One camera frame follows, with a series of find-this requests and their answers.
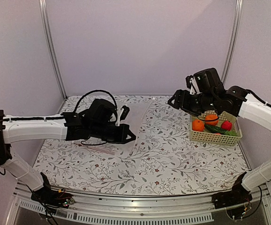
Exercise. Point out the left aluminium frame post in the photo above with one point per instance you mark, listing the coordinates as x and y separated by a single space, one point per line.
50 46

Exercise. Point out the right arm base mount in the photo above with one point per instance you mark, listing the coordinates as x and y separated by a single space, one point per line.
237 195

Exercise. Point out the right aluminium frame post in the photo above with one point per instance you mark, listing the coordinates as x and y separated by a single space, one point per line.
233 39

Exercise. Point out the clear zip top bag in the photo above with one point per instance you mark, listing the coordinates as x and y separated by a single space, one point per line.
139 106

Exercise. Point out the green leafy vegetable toy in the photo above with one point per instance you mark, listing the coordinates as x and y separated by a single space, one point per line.
231 133

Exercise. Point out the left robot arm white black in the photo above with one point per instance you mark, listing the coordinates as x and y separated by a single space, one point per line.
67 126

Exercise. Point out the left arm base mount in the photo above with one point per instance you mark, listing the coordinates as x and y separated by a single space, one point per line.
57 199

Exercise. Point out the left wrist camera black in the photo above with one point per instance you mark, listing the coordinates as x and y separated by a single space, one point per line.
122 114

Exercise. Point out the red strawberry toy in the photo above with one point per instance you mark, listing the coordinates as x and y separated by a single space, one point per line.
227 125

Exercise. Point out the aluminium frame post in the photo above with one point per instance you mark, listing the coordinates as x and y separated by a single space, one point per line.
50 46
233 39

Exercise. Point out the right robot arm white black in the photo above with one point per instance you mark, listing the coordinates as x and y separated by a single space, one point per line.
205 91

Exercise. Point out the floral pattern table mat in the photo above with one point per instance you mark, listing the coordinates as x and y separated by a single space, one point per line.
162 161

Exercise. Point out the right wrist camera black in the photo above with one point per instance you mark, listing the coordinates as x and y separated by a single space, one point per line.
192 85

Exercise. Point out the orange tangerine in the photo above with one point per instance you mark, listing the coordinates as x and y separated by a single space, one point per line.
198 125
211 119

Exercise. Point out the front aluminium rail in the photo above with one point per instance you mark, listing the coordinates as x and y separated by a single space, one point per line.
92 208

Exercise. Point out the orange tangerine rear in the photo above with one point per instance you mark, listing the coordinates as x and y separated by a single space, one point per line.
211 119

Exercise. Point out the beige perforated plastic basket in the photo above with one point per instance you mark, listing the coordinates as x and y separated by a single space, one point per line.
209 137

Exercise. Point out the green cucumber toy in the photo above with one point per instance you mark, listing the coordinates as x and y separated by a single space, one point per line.
215 129

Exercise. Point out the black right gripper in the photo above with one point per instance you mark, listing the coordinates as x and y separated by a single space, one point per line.
181 101

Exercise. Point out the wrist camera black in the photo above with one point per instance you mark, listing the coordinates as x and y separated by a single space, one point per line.
122 114
192 85

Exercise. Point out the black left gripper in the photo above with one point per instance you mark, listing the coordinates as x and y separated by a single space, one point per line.
124 130

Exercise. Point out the orange tangerine front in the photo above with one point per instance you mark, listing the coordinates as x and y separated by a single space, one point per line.
198 125

